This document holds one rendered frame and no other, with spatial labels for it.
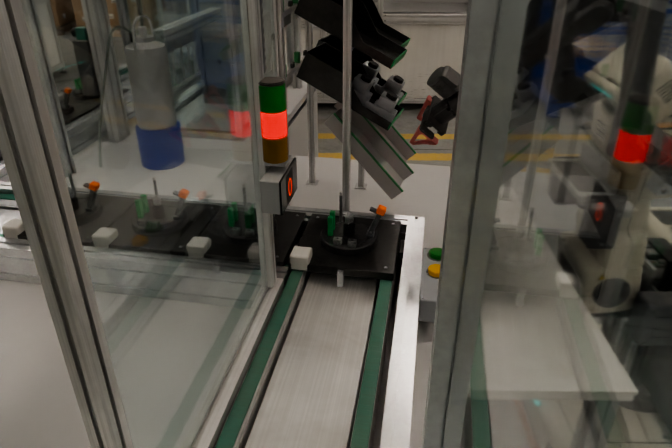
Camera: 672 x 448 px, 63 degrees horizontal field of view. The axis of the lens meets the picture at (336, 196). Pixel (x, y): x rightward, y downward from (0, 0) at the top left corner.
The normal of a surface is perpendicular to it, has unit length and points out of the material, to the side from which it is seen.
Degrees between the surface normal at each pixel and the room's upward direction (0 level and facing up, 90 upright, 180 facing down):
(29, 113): 90
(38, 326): 0
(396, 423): 0
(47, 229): 90
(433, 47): 90
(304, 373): 0
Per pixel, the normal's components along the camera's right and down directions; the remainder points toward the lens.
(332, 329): 0.00, -0.89
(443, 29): -0.01, 0.46
